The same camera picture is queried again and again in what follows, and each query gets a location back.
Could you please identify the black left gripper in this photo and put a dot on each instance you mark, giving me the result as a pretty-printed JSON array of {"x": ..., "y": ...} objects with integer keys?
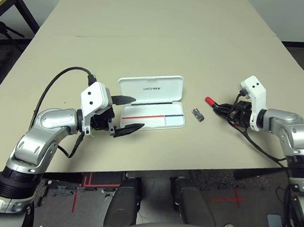
[{"x": 102, "y": 121}]

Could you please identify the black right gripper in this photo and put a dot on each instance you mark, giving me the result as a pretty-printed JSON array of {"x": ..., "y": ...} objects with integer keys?
[{"x": 243, "y": 112}]

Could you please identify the red and black marker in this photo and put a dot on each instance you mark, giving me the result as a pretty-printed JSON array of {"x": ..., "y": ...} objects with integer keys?
[{"x": 210, "y": 100}]

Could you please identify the small silver binder clip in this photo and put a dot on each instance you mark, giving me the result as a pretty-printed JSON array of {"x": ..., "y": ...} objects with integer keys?
[{"x": 198, "y": 115}]

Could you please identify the white plastic pencil case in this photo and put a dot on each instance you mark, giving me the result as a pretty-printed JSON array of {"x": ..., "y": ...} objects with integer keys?
[{"x": 153, "y": 92}]

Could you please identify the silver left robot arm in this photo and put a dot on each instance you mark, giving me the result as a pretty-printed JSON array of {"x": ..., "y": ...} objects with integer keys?
[{"x": 54, "y": 117}]

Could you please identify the grey metal table crossbeam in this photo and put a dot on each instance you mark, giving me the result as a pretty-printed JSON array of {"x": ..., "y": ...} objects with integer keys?
[{"x": 157, "y": 176}]

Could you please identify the grey robot left leg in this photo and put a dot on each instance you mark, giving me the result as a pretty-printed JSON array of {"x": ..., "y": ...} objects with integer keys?
[{"x": 123, "y": 208}]

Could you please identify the grey robot leg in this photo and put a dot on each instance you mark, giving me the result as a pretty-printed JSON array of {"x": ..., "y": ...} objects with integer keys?
[
  {"x": 192, "y": 204},
  {"x": 123, "y": 208}
]

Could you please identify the grey robot right leg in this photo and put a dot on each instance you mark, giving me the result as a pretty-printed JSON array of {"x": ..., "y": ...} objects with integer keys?
[{"x": 192, "y": 204}]

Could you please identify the black tripod stand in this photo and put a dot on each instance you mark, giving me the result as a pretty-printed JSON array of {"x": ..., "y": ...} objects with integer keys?
[{"x": 3, "y": 28}]

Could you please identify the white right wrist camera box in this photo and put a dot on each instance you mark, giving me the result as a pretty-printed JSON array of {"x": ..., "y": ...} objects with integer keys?
[{"x": 254, "y": 87}]

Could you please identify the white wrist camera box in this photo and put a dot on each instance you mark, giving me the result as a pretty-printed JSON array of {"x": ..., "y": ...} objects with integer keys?
[
  {"x": 92, "y": 95},
  {"x": 254, "y": 87}
]

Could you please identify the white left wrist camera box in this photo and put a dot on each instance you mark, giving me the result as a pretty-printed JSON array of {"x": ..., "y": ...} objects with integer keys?
[{"x": 92, "y": 95}]

